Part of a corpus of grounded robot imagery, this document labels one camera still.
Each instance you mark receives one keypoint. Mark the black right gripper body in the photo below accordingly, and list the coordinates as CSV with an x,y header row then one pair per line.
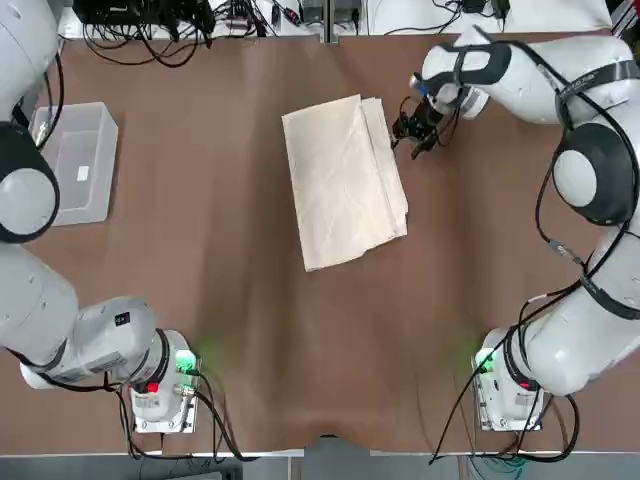
x,y
425,120

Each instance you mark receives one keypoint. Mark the beige tablecloth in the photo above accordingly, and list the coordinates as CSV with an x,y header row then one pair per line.
x,y
340,190

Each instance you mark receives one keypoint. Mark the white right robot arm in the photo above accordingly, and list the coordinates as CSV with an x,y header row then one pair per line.
x,y
560,340

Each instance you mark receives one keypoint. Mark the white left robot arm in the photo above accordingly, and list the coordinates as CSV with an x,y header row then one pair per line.
x,y
35,300

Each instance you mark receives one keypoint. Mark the black power adapter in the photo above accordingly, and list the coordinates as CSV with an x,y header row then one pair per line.
x,y
473,5

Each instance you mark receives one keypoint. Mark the black equipment box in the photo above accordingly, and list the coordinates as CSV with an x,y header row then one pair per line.
x,y
110,10

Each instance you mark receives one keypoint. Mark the clear plastic bin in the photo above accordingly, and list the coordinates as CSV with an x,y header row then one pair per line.
x,y
90,200

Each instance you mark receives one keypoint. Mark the white square sticker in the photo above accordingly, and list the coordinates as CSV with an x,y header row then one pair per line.
x,y
83,173

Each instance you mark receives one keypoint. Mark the aluminium frame post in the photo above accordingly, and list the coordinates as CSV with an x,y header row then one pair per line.
x,y
331,20

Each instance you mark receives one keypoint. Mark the grey mounting post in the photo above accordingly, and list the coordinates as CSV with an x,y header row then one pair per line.
x,y
337,460

